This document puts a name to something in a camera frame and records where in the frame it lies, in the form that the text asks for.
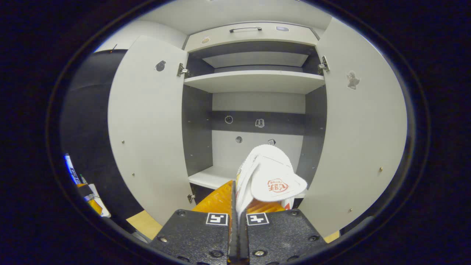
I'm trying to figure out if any white and blue printed panel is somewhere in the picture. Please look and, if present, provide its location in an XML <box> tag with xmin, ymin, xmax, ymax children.
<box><xmin>63</xmin><ymin>154</ymin><xmax>81</xmax><ymax>185</ymax></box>

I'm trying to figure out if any grey shoe cabinet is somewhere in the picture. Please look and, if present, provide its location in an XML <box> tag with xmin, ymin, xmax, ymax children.
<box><xmin>182</xmin><ymin>21</ymin><xmax>328</xmax><ymax>206</ymax></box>

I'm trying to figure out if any grey cabinet drawer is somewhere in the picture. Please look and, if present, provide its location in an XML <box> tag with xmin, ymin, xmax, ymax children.
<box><xmin>184</xmin><ymin>22</ymin><xmax>319</xmax><ymax>53</ymax></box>

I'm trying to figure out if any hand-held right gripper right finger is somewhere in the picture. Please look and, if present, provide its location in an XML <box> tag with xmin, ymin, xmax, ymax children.
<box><xmin>238</xmin><ymin>199</ymin><xmax>328</xmax><ymax>265</ymax></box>

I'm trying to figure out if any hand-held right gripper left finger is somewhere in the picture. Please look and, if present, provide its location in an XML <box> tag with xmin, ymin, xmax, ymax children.
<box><xmin>148</xmin><ymin>179</ymin><xmax>239</xmax><ymax>265</ymax></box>

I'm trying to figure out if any black backdrop cloth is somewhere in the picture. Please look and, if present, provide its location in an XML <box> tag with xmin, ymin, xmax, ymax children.
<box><xmin>59</xmin><ymin>50</ymin><xmax>144</xmax><ymax>221</ymax></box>

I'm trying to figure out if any white canvas shoe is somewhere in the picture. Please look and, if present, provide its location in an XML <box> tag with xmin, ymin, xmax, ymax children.
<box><xmin>235</xmin><ymin>144</ymin><xmax>308</xmax><ymax>221</ymax></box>

